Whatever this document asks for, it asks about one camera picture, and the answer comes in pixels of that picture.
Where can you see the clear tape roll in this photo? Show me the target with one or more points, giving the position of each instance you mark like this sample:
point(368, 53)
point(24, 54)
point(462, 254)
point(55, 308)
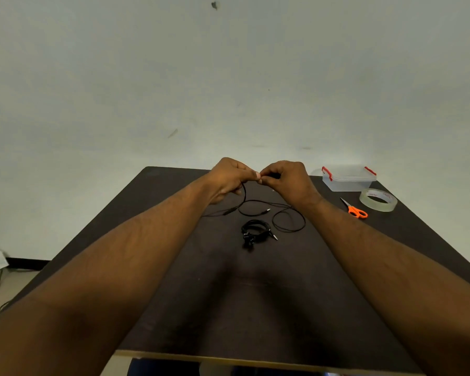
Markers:
point(376, 205)

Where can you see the dark blue trousers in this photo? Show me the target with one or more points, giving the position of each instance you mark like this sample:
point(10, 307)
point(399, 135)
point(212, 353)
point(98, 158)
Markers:
point(160, 368)

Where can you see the person's left forearm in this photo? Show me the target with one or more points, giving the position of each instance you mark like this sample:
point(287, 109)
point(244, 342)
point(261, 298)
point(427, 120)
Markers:
point(90, 278)

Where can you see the person's right forearm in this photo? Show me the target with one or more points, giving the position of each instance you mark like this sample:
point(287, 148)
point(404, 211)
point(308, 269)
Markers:
point(407, 278)

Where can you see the person's right hand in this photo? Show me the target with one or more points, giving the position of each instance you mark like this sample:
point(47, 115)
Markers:
point(293, 184)

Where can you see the black skirting board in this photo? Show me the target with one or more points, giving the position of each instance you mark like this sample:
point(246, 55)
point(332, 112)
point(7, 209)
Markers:
point(27, 263)

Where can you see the person's left hand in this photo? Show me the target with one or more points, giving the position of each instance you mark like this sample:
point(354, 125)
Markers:
point(229, 178)

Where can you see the clear plastic box red latches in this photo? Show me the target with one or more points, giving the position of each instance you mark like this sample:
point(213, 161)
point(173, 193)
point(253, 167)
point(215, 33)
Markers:
point(348, 182)

